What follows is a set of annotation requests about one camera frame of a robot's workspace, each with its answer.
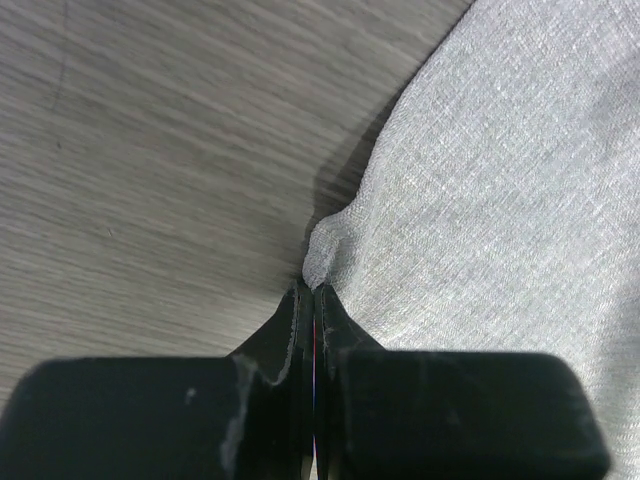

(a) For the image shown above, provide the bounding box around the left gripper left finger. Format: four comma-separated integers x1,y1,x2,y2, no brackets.
1,282,313,479

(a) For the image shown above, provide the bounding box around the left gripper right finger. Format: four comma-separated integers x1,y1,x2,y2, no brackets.
314,285,611,479

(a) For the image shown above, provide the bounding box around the grey cloth napkin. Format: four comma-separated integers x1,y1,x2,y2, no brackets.
303,1,639,479

